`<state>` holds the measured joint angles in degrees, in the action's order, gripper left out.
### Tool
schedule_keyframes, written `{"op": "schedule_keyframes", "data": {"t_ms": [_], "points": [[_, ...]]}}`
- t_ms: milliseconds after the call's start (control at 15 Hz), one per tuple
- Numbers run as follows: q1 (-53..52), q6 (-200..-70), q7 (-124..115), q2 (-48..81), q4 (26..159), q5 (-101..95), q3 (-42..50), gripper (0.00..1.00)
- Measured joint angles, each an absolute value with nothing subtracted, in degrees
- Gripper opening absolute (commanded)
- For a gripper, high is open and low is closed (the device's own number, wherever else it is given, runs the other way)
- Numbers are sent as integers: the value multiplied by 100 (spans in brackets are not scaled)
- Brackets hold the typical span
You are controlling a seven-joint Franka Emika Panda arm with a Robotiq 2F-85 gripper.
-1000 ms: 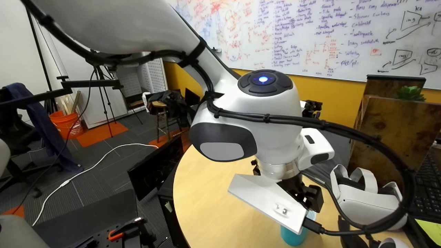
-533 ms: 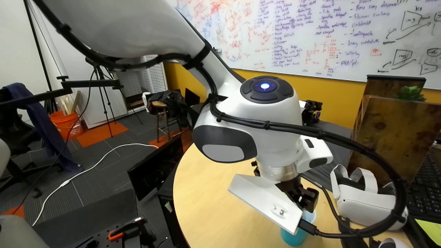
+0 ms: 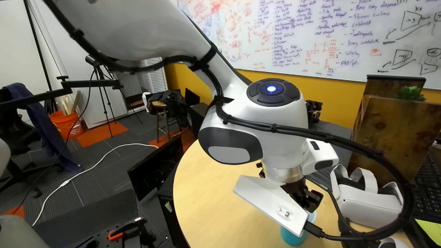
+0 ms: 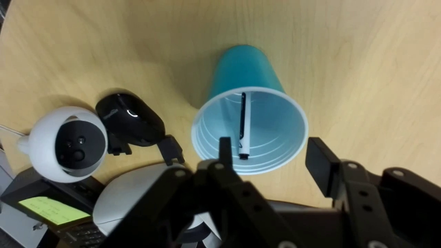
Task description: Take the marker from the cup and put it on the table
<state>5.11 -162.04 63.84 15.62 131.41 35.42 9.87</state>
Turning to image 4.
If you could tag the black VR controller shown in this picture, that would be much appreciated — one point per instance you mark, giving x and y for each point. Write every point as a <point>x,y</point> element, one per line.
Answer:
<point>133,119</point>

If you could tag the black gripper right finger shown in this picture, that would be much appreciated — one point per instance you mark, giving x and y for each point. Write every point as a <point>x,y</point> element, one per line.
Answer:
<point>324,166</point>

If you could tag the white round camera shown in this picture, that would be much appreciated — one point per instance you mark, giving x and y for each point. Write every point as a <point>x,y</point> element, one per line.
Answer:
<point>43,138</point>

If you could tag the blue plastic cup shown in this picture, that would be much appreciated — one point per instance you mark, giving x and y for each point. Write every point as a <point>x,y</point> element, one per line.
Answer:
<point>246,69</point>

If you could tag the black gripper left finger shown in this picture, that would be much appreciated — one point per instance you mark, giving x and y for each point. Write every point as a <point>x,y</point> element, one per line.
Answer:
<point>225,152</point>

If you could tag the white VR headset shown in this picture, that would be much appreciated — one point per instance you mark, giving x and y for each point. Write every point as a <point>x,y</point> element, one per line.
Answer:
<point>125,197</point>

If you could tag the large green sticky note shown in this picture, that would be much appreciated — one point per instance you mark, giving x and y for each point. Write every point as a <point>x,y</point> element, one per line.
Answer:
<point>53,210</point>

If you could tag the white marker with black cap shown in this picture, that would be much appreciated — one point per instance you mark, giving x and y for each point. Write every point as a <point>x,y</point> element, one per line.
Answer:
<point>245,124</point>

